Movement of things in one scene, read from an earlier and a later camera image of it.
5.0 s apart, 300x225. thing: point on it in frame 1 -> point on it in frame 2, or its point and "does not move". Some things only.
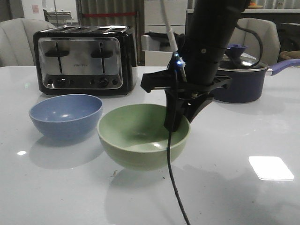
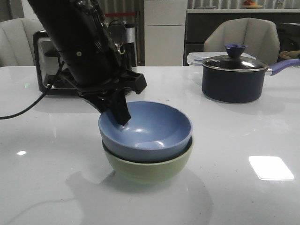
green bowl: (134, 137) -> (151, 172)
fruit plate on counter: (253, 5) does not move
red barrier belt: (109, 14) does not move
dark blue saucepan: (248, 85) does not move
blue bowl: (66, 116) -> (155, 130)
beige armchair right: (261, 38) does not move
